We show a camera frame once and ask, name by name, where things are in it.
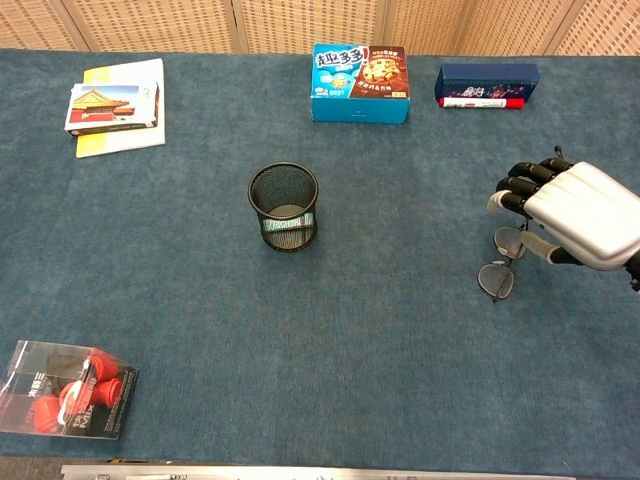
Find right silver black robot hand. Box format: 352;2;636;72
487;157;640;273

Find black wire-frame eyeglasses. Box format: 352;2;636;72
476;145;565;304

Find red white marker pen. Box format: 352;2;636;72
438;96;526;111

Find dark blue rectangular box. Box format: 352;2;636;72
433;62;541;104

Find blue cookie box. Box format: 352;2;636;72
310;42;412;125

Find blue felt table cloth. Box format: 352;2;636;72
0;47;640;479

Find small teal label pack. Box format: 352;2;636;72
263;212;315;233

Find black mesh pen holder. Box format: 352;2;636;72
247;160;320;253

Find yellow white booklet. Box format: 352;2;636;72
74;57;167;160

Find wicker folding screen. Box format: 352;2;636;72
0;0;640;57

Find palace picture card box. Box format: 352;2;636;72
63;82;161;137

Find clear box with red items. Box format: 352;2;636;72
0;340;140;441

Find silver metal rail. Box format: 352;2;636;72
60;464;576;480

